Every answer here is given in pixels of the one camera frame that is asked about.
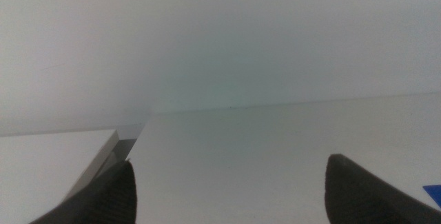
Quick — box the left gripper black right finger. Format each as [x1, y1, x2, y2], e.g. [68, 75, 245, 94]
[324, 153, 441, 224]

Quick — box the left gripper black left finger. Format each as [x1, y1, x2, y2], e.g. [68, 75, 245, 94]
[29, 159, 138, 224]

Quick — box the blue mat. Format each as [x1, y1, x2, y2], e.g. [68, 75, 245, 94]
[422, 183, 441, 209]

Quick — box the white table with thick edge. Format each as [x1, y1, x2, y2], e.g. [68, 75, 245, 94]
[0, 128, 121, 224]

